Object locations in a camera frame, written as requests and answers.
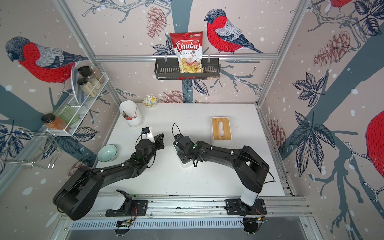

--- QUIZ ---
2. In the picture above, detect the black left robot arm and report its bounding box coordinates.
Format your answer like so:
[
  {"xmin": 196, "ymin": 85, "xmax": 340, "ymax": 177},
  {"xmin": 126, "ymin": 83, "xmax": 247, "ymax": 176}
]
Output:
[{"xmin": 53, "ymin": 134, "xmax": 164, "ymax": 221}]

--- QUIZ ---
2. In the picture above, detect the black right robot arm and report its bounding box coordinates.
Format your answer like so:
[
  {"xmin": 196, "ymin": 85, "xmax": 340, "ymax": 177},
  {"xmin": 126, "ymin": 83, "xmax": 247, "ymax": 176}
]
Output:
[{"xmin": 173, "ymin": 134, "xmax": 270, "ymax": 207}]

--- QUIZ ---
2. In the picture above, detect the light green bowl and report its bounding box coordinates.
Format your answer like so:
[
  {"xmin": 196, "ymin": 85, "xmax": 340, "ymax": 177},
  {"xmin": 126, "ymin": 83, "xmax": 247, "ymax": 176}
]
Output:
[{"xmin": 97, "ymin": 145, "xmax": 118, "ymax": 163}]

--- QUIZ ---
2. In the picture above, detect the floral patterned small bowl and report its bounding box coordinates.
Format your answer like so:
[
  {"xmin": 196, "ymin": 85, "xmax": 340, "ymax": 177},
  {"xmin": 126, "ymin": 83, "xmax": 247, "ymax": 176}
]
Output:
[{"xmin": 142, "ymin": 96, "xmax": 158, "ymax": 108}]

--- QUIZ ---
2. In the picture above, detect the white utensil holder cup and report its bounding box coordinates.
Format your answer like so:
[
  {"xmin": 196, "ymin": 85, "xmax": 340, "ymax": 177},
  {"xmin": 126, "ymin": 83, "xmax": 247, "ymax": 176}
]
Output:
[{"xmin": 119, "ymin": 100, "xmax": 144, "ymax": 128}]

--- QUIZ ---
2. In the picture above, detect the black lid spice jar front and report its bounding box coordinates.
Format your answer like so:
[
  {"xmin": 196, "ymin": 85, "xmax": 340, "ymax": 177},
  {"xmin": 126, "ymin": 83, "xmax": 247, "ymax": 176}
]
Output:
[{"xmin": 77, "ymin": 78, "xmax": 97, "ymax": 98}]

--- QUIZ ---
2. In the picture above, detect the black lid spice jar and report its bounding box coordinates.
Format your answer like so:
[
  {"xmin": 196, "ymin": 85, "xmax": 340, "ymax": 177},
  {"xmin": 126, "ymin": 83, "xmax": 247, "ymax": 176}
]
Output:
[
  {"xmin": 77, "ymin": 78, "xmax": 97, "ymax": 98},
  {"xmin": 78, "ymin": 66, "xmax": 105, "ymax": 90}
]

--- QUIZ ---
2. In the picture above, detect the green glass cup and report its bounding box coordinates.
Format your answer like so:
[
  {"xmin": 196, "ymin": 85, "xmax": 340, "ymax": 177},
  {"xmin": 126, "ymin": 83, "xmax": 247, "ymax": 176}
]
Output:
[{"xmin": 52, "ymin": 105, "xmax": 79, "ymax": 125}]

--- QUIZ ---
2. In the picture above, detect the orange sauce jar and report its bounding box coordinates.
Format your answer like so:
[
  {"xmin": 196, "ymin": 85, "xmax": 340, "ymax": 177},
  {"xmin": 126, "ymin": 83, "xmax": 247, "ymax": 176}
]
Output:
[{"xmin": 41, "ymin": 114, "xmax": 70, "ymax": 131}]

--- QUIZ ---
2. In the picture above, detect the black lid spice jar rear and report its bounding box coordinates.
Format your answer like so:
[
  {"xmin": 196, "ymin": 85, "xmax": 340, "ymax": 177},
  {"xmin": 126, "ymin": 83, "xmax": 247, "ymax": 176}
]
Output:
[{"xmin": 78, "ymin": 66, "xmax": 105, "ymax": 90}]

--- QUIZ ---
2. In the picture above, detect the red Chuba chips bag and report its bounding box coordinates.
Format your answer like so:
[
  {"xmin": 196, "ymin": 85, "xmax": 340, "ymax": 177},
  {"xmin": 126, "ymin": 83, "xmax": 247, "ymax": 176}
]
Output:
[{"xmin": 170, "ymin": 32, "xmax": 203, "ymax": 74}]

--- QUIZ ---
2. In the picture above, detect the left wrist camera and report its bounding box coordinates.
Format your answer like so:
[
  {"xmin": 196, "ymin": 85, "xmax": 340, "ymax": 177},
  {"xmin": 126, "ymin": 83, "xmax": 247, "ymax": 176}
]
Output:
[{"xmin": 141, "ymin": 127, "xmax": 155, "ymax": 143}]

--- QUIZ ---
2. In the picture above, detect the red handled tool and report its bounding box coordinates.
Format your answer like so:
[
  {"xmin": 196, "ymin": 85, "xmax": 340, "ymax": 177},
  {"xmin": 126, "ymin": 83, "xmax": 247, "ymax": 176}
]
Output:
[{"xmin": 123, "ymin": 112, "xmax": 132, "ymax": 120}]

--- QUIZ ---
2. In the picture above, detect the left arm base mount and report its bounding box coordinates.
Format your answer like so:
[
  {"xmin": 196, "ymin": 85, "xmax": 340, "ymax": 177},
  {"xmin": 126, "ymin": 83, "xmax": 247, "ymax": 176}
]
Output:
[{"xmin": 106, "ymin": 190, "xmax": 149, "ymax": 237}]

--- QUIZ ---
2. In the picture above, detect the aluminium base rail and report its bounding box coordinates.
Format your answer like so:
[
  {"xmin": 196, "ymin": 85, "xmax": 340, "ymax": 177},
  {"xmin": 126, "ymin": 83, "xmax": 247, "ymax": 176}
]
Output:
[{"xmin": 52, "ymin": 195, "xmax": 322, "ymax": 240}]

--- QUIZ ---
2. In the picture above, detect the black wire wall basket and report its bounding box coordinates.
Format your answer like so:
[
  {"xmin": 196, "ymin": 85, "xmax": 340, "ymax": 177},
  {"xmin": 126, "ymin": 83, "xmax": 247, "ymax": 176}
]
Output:
[{"xmin": 155, "ymin": 58, "xmax": 220, "ymax": 80}]

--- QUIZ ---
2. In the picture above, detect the white wire wall shelf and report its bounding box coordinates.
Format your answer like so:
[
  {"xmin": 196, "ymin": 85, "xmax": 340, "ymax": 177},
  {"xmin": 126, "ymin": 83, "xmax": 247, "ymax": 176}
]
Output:
[{"xmin": 47, "ymin": 68, "xmax": 110, "ymax": 137}]

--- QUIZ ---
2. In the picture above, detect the chrome wire wall rack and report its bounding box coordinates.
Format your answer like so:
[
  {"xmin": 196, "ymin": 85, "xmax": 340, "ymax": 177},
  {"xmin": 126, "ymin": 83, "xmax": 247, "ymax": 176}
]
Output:
[{"xmin": 1, "ymin": 131, "xmax": 63, "ymax": 170}]

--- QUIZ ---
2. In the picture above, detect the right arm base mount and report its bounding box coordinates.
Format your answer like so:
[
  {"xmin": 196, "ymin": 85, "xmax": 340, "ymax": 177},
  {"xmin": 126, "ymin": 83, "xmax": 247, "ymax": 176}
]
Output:
[{"xmin": 224, "ymin": 198, "xmax": 267, "ymax": 234}]

